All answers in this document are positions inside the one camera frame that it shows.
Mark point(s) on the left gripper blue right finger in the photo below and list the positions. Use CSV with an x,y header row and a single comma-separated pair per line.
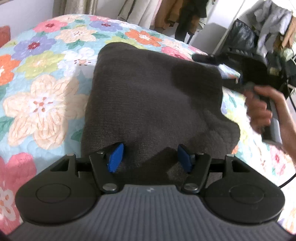
x,y
196,166

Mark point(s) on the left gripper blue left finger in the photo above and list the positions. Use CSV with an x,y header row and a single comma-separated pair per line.
x,y
105,163

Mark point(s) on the dark grey knit sweater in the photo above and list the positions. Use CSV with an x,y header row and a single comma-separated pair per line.
x,y
152,102

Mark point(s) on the person's right hand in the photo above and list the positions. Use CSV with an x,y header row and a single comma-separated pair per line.
x,y
260,116

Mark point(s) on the black plastic bag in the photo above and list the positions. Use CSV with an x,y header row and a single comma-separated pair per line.
x,y
241,37

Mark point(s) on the grey hanging hoodie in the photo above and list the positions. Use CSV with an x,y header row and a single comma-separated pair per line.
x,y
273,20

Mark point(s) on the brown hanging garment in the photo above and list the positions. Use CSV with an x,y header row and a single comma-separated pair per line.
x,y
187,14

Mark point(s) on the floral quilt bedspread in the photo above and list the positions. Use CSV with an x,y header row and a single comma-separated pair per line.
x,y
46,79

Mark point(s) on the white and pink hanging garments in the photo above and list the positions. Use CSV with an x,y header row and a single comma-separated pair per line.
x,y
139,12

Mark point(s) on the beige curtain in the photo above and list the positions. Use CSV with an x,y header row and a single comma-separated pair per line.
x,y
64,7

